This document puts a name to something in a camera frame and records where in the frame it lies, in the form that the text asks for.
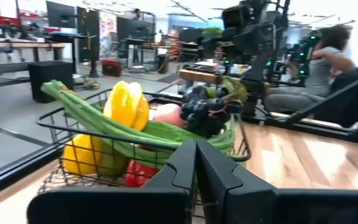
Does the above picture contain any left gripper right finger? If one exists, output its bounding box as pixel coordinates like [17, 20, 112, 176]
[196, 139, 278, 224]

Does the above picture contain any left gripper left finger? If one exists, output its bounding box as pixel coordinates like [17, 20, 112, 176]
[141, 139, 198, 224]

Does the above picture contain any red bell pepper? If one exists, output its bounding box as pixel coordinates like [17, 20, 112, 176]
[124, 159, 160, 189]

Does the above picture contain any green leafy vegetable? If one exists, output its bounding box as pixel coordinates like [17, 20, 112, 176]
[141, 120, 198, 142]

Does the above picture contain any dark purple grapes bunch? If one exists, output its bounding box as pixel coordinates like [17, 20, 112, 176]
[180, 93, 245, 139]

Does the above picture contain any pink peach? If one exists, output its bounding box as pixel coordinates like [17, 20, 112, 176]
[152, 103, 186, 129]

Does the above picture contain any light green mango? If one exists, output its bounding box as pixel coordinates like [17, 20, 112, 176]
[95, 144, 131, 178]

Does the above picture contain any dark green avocado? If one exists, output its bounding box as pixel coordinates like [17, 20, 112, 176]
[183, 85, 211, 102]

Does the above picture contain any yellow-orange starfruit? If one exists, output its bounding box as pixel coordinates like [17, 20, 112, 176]
[103, 80, 150, 132]

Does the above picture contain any yellow lemon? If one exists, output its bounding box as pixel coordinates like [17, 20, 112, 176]
[62, 133, 104, 176]

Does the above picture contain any long green beans bunch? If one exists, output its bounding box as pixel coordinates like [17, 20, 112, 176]
[40, 80, 237, 170]

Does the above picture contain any wooden table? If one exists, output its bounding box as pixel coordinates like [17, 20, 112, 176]
[178, 68, 245, 85]

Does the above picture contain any red box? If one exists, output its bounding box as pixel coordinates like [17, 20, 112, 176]
[101, 59, 122, 77]

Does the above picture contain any black computer monitor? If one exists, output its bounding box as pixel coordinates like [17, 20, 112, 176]
[116, 17, 157, 43]
[45, 1, 78, 29]

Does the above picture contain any person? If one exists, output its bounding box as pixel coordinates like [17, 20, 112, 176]
[264, 24, 357, 114]

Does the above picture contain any black box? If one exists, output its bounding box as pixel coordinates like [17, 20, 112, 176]
[28, 61, 74, 103]

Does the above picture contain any black partition panel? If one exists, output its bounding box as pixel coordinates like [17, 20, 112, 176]
[76, 6, 101, 63]

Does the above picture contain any wooden workbench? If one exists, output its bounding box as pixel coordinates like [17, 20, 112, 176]
[0, 39, 65, 108]

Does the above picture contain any black wire basket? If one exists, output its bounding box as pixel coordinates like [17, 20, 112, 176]
[36, 88, 252, 224]

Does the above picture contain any wire mesh basket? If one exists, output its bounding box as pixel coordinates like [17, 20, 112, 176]
[37, 166, 130, 195]

